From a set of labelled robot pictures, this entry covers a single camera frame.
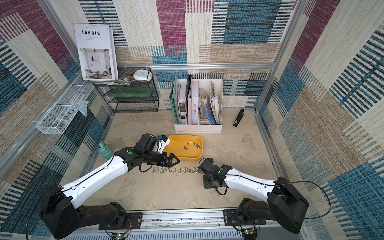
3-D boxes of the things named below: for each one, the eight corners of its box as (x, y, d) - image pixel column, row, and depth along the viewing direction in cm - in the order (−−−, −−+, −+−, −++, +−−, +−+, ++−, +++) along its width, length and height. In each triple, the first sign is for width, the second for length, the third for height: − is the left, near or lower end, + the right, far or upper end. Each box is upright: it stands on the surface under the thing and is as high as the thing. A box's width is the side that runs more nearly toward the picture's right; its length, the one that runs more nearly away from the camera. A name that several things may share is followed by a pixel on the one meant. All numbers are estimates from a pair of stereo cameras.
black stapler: (233, 125, 113) (234, 121, 109) (240, 112, 121) (241, 108, 117) (237, 127, 112) (238, 122, 108) (244, 113, 120) (245, 109, 116)
